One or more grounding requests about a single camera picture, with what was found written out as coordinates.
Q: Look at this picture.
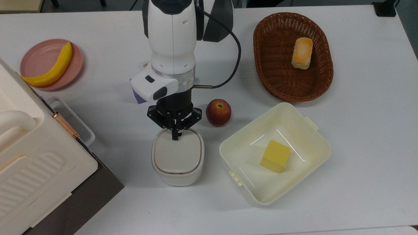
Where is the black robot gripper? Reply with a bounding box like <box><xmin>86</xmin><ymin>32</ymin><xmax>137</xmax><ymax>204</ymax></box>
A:
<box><xmin>147</xmin><ymin>91</ymin><xmax>202</xmax><ymax>141</ymax></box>

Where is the yellow cube block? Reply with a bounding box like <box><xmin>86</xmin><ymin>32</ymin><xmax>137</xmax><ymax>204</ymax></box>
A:
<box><xmin>260</xmin><ymin>140</ymin><xmax>291</xmax><ymax>174</ymax></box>

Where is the yellow banana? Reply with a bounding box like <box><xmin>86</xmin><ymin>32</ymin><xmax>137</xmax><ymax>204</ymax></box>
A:
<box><xmin>21</xmin><ymin>42</ymin><xmax>73</xmax><ymax>87</ymax></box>

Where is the purple cube block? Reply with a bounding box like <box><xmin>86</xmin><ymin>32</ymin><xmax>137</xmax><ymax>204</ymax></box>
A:
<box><xmin>132</xmin><ymin>89</ymin><xmax>148</xmax><ymax>105</ymax></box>

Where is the white lidded trash can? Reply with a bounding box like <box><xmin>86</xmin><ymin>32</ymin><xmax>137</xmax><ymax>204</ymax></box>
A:
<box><xmin>151</xmin><ymin>127</ymin><xmax>205</xmax><ymax>187</ymax></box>

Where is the red apple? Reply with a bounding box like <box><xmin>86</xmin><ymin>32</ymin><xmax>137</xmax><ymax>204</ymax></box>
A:
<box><xmin>206</xmin><ymin>99</ymin><xmax>232</xmax><ymax>127</ymax></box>

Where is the toasted bread loaf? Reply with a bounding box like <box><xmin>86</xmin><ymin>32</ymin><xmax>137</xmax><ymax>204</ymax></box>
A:
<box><xmin>291</xmin><ymin>37</ymin><xmax>314</xmax><ymax>70</ymax></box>

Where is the black table clamp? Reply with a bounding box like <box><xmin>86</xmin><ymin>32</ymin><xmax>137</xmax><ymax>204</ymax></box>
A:
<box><xmin>372</xmin><ymin>0</ymin><xmax>397</xmax><ymax>17</ymax></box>

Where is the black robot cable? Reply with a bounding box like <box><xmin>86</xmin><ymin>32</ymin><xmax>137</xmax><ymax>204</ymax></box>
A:
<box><xmin>192</xmin><ymin>5</ymin><xmax>242</xmax><ymax>89</ymax></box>

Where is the cream plastic square bin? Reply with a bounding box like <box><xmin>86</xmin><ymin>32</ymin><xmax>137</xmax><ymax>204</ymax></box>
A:
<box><xmin>219</xmin><ymin>102</ymin><xmax>331</xmax><ymax>205</ymax></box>

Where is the wooden desk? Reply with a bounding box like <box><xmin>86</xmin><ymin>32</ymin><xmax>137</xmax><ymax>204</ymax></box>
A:
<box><xmin>0</xmin><ymin>0</ymin><xmax>44</xmax><ymax>13</ymax></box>

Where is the pink round plate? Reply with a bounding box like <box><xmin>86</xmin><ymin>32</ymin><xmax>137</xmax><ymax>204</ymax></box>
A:
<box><xmin>20</xmin><ymin>39</ymin><xmax>84</xmax><ymax>91</ymax></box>

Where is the brown wicker basket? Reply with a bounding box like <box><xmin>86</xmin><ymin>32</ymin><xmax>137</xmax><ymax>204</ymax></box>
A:
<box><xmin>253</xmin><ymin>12</ymin><xmax>334</xmax><ymax>102</ymax></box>

